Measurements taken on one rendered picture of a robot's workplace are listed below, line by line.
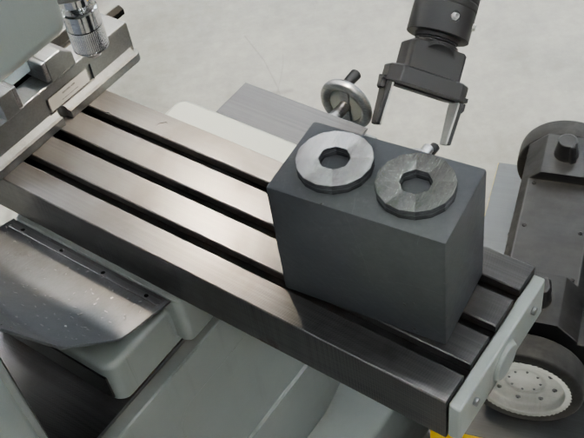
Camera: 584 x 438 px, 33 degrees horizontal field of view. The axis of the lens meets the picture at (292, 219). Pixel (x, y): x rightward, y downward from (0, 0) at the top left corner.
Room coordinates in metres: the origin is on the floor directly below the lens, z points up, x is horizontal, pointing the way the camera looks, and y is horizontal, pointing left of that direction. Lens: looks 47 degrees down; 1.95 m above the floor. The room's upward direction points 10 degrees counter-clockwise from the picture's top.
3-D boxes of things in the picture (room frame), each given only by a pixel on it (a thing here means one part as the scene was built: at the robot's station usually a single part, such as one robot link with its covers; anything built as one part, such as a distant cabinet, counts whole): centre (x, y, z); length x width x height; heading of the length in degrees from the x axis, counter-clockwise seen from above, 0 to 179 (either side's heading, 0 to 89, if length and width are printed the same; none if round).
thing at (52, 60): (1.25, 0.35, 1.08); 0.12 x 0.06 x 0.04; 47
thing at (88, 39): (1.05, 0.22, 1.23); 0.05 x 0.05 x 0.05
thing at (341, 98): (1.42, -0.12, 0.69); 0.16 x 0.12 x 0.12; 137
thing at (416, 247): (0.76, -0.10, 1.09); 0.22 x 0.12 x 0.20; 54
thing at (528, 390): (0.88, -0.35, 0.50); 0.20 x 0.05 x 0.20; 64
